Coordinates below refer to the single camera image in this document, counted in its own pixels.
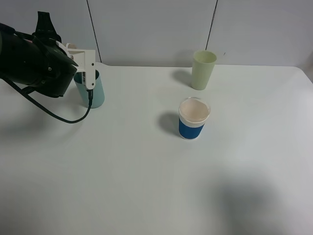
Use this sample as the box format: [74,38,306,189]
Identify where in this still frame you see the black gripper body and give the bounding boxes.
[0,11,78,97]

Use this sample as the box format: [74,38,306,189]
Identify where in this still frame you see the clear plastic drink bottle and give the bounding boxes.
[66,43,85,84]

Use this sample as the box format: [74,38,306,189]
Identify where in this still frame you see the teal plastic cup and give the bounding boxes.
[73,70,105,109]

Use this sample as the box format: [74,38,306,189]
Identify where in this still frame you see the blue sleeved white cup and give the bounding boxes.
[179,97,211,140]

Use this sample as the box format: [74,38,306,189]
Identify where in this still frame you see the light green plastic cup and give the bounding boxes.
[191,50,217,90]

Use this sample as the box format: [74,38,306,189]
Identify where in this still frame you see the black braided cable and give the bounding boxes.
[4,78,94,124]

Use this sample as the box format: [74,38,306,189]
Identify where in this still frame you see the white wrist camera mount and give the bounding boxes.
[56,41,95,90]

